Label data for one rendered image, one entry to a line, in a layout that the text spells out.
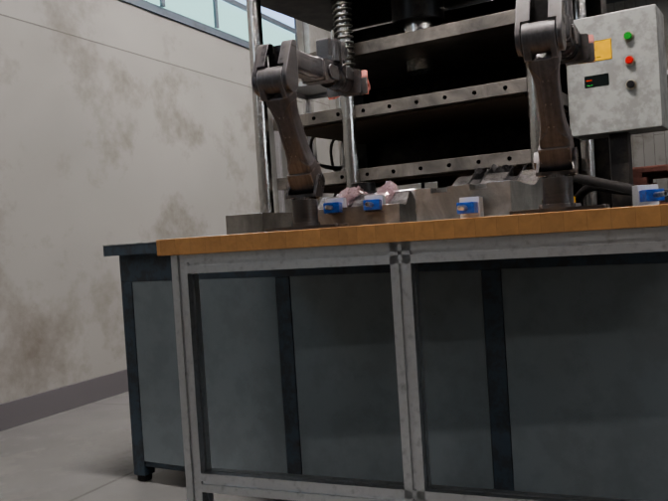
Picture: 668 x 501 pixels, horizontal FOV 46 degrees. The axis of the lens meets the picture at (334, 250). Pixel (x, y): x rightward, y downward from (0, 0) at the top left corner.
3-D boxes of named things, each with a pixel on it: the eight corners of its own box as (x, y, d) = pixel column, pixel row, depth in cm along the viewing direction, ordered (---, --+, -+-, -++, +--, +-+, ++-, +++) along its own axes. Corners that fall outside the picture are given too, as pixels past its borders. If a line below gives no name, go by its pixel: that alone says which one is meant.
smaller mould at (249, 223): (262, 234, 249) (261, 212, 249) (227, 237, 257) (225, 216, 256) (298, 233, 266) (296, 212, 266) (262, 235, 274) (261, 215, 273)
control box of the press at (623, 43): (680, 453, 254) (654, 1, 251) (585, 445, 269) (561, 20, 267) (689, 436, 273) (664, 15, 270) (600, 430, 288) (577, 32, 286)
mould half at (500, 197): (512, 216, 193) (508, 161, 193) (417, 223, 206) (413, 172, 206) (565, 214, 236) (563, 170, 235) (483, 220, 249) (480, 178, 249)
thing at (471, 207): (469, 218, 182) (467, 195, 182) (448, 220, 185) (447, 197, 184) (483, 218, 194) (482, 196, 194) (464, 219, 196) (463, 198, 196)
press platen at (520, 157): (535, 162, 271) (534, 148, 271) (276, 190, 328) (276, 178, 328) (585, 171, 334) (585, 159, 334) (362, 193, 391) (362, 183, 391)
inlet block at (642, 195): (677, 205, 176) (676, 181, 176) (655, 206, 176) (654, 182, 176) (653, 207, 189) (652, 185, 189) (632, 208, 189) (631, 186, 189)
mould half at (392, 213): (401, 224, 205) (398, 182, 205) (305, 230, 211) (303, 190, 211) (424, 224, 253) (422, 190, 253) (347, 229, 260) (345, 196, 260)
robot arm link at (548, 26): (545, 165, 172) (523, 20, 157) (577, 162, 169) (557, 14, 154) (542, 178, 167) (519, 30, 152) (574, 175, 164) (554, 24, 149)
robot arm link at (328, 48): (317, 46, 213) (297, 36, 202) (346, 41, 209) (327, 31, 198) (319, 88, 213) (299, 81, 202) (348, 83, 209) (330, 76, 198)
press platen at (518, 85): (530, 90, 270) (530, 76, 270) (272, 130, 328) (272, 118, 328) (583, 112, 334) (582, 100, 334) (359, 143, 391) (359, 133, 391)
